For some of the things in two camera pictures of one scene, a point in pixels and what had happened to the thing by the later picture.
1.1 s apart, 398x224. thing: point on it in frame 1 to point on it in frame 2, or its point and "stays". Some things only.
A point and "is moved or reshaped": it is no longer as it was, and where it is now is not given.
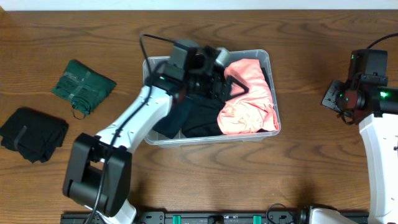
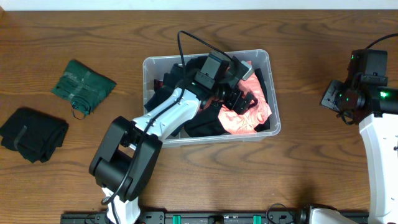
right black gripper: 331,99 stays
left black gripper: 221,86 to 239,101
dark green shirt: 83,88 stays
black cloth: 33,134 stays
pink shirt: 251,111 is moved or reshaped
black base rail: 221,218 stays
